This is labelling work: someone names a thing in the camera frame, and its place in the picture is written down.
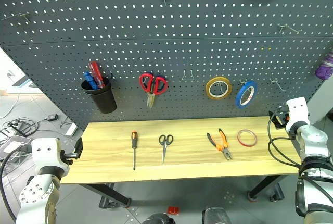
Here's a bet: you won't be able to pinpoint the blue handled screwdriver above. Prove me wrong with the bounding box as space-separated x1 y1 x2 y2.
83 71 98 90

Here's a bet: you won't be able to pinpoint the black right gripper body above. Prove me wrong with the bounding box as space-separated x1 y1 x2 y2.
275 109 290 126

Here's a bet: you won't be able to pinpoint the red handled scissors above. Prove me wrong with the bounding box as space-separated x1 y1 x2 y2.
139 73 167 109

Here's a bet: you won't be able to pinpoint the white box on floor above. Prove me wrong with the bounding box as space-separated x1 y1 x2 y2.
3 134 31 155

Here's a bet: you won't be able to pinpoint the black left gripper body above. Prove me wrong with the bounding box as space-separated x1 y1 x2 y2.
60 149 79 166

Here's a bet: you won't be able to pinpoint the black plastic cup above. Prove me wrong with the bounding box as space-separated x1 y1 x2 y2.
81 76 117 114

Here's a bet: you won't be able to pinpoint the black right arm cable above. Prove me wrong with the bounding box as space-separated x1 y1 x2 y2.
267 108 304 169

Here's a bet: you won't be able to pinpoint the black handled scissors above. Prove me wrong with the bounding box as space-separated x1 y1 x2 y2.
158 134 174 165

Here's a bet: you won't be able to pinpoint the purple folded umbrella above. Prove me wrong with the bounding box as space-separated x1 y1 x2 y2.
315 51 333 81

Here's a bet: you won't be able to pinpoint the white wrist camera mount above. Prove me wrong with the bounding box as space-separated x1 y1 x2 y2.
285 97 311 132
31 138 66 173

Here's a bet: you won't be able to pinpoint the metal wire loop hook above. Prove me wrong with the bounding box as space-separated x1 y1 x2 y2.
181 69 195 82

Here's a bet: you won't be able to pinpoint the orange black handled pliers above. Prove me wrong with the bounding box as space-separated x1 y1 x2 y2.
206 128 233 161

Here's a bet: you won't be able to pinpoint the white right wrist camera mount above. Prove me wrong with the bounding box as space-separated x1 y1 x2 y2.
285 97 311 132

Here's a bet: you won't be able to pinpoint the orange black handled screwdriver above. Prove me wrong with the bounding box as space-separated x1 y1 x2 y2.
131 130 138 171

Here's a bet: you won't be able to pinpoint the blue tape roll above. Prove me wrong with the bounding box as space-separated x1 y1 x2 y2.
235 81 259 109

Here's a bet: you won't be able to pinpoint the thin red tape roll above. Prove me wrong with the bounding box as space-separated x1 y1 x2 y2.
237 129 258 148

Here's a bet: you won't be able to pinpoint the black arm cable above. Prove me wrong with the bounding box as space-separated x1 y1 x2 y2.
267 108 304 169
0 146 35 222

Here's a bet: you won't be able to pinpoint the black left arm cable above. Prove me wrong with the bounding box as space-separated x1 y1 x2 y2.
0 146 35 222

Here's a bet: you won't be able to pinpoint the black table leg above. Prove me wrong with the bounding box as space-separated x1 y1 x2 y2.
247 175 287 203
79 182 131 209

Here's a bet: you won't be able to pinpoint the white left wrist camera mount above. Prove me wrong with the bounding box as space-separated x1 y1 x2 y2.
31 138 66 173

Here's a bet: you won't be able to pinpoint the dark pegboard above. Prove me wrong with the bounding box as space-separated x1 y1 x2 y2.
0 0 333 131

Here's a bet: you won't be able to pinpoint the yellow tape roll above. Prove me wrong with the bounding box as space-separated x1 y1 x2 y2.
205 76 233 101

